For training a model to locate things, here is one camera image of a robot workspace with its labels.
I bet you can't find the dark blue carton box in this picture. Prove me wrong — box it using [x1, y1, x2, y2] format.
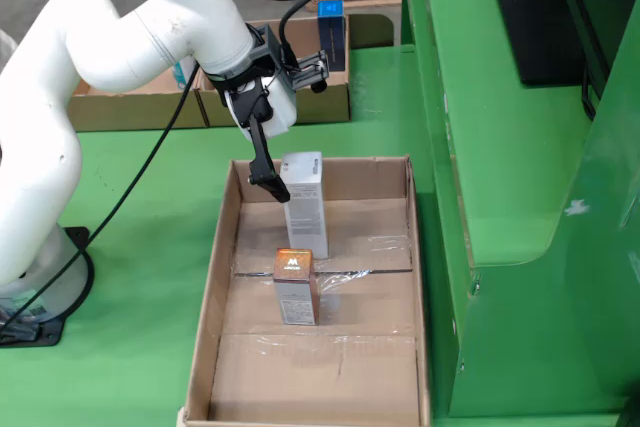
[316, 0, 347, 73]

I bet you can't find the black cabinet cable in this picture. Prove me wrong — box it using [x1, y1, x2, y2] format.
[579, 66, 599, 121]

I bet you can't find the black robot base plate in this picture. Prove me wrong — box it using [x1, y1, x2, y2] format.
[0, 225, 96, 348]

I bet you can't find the green metal cabinet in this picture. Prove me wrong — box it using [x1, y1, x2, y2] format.
[399, 0, 640, 427]

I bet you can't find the large shallow cardboard tray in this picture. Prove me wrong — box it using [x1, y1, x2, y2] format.
[177, 154, 432, 427]

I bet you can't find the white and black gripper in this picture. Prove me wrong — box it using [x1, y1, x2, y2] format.
[207, 71, 299, 204]

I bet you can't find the copper topped carton box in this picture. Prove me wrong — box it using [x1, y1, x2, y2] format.
[272, 247, 320, 327]

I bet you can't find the tall white carton box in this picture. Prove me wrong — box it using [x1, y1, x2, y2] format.
[278, 150, 330, 259]

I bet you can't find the long black cable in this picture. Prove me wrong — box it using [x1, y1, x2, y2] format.
[0, 64, 201, 343]

